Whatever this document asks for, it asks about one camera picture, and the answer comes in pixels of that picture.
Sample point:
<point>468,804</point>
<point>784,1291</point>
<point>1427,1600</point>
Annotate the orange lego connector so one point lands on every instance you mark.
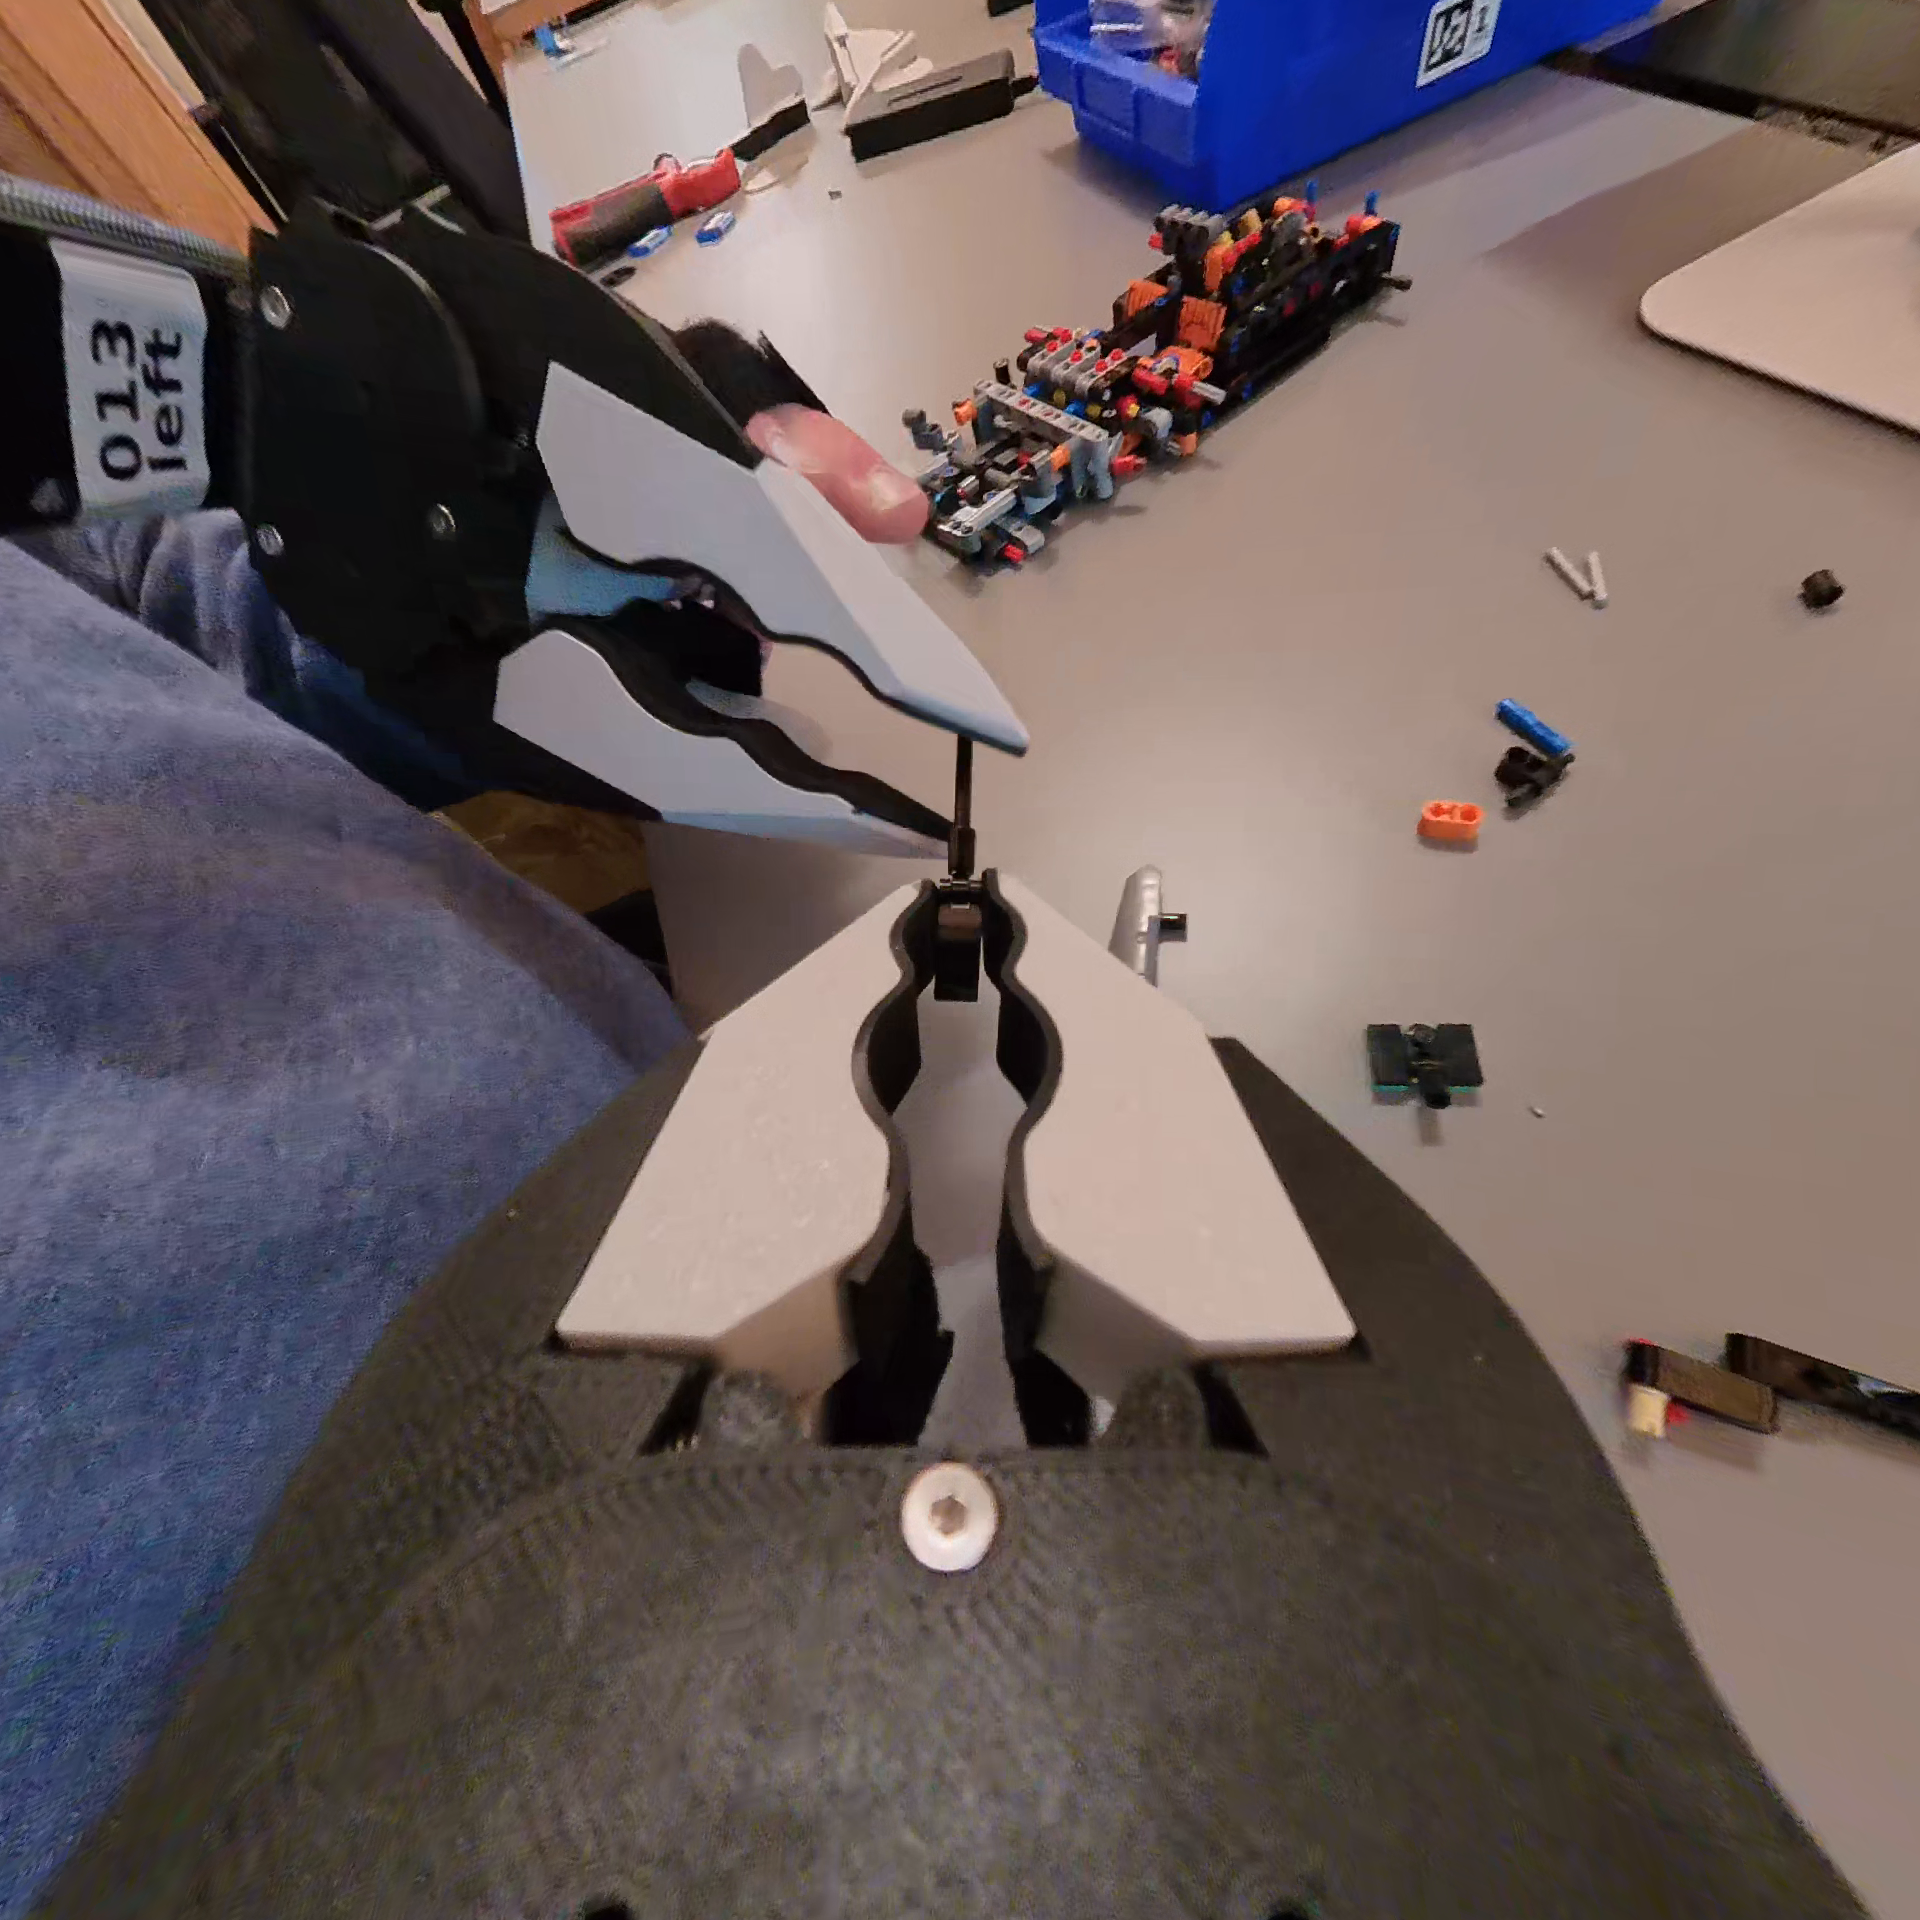
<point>1450,822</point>

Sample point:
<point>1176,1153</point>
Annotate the black green lego piece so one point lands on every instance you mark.
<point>1418,1052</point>

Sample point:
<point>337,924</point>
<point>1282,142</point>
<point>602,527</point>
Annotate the black lego axle with connector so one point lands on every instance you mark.
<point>961,937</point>

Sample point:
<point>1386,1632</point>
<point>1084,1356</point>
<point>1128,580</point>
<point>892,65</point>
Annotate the white foam shape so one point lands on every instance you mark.
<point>877,54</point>
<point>769,99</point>

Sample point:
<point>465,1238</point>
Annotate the lego car chassis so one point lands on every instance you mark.
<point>1171,360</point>

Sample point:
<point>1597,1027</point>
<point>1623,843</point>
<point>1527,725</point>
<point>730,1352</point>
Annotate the blue plastic bin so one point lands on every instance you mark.
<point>1290,89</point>

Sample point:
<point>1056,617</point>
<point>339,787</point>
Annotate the black lego rack assembly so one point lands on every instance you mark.
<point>1723,1392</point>

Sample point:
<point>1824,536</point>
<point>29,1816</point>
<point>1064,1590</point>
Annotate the person's left forearm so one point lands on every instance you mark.
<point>346,705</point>

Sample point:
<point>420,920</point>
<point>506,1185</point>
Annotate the black lego bush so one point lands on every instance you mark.
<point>1823,589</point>

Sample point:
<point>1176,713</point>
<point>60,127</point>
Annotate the wooden board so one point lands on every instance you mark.
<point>89,107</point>

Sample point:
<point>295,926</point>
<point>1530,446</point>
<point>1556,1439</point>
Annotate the black office chair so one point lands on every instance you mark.
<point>376,89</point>

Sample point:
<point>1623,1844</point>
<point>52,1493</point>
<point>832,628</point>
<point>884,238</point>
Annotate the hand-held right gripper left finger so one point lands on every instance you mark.
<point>733,1185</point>

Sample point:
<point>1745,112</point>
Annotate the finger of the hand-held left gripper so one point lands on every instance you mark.
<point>749,540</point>
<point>629,735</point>

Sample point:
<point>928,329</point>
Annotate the black bar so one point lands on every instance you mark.
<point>931,99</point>

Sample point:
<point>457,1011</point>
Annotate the red black tool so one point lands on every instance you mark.
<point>637,212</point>

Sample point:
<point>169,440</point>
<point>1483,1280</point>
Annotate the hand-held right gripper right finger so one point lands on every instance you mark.
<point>1171,1185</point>

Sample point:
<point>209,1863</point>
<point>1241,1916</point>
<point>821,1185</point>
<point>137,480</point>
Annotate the grey curved lego panel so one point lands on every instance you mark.
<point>1140,916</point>

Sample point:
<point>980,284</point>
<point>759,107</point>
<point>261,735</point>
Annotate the black lego pin connector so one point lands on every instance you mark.
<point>1530,774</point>

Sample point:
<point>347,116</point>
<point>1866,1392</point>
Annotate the person's left hand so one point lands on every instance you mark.
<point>849,473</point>

